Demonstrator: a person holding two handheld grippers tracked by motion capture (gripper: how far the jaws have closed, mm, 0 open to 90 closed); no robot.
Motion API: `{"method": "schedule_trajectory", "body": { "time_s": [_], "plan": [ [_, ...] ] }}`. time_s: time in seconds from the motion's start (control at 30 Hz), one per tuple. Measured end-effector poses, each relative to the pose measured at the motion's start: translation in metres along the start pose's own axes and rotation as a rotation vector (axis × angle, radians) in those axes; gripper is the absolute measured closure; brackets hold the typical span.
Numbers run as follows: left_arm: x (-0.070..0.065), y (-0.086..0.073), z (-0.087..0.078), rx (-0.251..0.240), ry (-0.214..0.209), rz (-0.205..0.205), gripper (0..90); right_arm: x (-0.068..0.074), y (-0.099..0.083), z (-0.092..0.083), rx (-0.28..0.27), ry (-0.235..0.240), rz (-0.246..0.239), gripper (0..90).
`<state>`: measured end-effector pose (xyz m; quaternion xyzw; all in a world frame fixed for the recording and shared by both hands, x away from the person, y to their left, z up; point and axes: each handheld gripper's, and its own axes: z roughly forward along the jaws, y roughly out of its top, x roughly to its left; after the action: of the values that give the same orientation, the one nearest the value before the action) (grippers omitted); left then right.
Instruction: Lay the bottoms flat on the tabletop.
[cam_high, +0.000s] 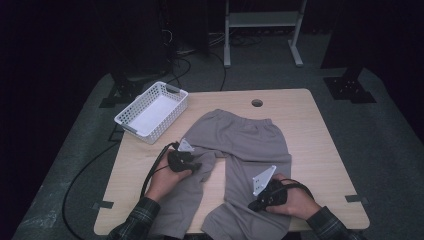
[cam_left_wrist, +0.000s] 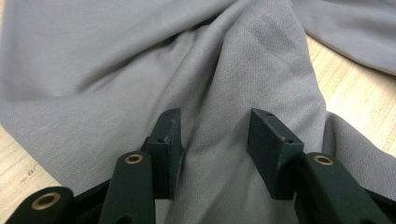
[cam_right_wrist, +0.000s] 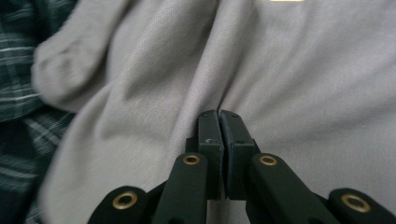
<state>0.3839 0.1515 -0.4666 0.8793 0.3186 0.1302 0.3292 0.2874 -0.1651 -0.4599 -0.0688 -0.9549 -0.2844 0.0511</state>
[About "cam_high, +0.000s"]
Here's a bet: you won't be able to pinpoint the person's right hand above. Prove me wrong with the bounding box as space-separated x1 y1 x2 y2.
265 172 323 221

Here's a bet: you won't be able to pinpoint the white plastic basket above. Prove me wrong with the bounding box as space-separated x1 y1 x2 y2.
113 80 190 145

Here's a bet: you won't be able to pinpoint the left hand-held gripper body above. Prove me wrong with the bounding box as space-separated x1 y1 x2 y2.
167 137 198 173

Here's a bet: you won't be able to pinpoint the hand-held gripper black cable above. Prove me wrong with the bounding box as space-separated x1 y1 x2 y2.
139 141 181 199
266 178 316 208

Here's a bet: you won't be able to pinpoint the black stand with base plate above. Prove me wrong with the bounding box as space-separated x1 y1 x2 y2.
319 0 378 104
98 71 148 109

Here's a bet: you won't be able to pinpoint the person's left hand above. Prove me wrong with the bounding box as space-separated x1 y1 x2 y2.
144 154 195 204

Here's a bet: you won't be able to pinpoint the bundle of floor cables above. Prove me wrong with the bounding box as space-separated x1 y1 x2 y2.
208 31 264 48

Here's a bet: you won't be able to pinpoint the right hand-held gripper black cable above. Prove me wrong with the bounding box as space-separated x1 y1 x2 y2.
266 178 316 208

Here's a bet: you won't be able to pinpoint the looped black floor cable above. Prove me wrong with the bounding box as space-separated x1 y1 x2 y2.
166 56 193 87

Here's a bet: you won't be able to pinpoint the white metal stand frame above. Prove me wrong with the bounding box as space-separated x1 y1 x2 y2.
223 0 308 69

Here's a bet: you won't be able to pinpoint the thin black floor cable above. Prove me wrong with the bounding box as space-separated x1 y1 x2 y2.
209 51 228 92

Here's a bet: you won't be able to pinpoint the dark equipment rack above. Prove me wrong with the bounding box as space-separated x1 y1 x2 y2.
108 0 211 78

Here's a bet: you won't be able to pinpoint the left hand-held gripper black cable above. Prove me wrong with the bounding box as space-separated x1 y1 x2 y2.
139 141 181 199

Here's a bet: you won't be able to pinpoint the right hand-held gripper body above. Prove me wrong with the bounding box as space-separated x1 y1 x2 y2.
252 164 289 212

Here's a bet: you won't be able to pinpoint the dark tape strip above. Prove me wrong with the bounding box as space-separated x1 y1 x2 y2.
344 194 369 205
91 199 115 210

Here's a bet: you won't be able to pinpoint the long black floor cable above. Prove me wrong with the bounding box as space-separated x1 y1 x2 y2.
61 141 121 240

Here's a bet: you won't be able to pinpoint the grey pants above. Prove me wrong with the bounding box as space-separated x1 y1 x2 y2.
148 108 293 240

